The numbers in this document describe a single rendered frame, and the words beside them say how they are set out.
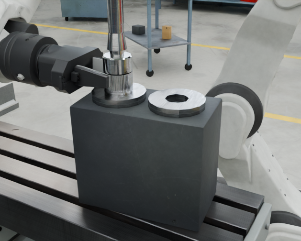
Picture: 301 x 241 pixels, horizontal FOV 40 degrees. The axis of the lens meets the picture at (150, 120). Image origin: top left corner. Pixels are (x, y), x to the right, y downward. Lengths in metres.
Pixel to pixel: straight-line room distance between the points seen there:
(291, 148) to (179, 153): 2.42
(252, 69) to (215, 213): 0.35
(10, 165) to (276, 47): 0.60
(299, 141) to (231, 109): 2.22
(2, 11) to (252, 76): 0.53
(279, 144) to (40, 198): 2.42
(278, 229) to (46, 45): 0.68
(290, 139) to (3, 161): 2.48
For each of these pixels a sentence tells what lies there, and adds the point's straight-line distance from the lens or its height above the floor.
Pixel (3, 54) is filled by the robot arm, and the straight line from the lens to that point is 0.74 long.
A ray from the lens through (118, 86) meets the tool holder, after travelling 0.65.
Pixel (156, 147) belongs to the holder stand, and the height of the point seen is 1.08.
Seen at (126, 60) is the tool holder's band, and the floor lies 1.20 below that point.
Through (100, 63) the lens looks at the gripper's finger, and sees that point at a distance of 0.70.
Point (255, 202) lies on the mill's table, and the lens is 0.76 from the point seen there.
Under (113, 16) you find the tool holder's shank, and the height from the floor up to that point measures 1.26.
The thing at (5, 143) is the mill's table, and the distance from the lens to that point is 0.99.
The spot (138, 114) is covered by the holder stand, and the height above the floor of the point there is 1.13.
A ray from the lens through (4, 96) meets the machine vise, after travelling 1.15.
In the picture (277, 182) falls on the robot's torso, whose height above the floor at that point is 0.82.
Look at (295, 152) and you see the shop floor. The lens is 2.95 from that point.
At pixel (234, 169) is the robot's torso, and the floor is 0.86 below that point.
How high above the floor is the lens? 1.38
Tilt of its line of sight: 25 degrees down
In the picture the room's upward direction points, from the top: 1 degrees counter-clockwise
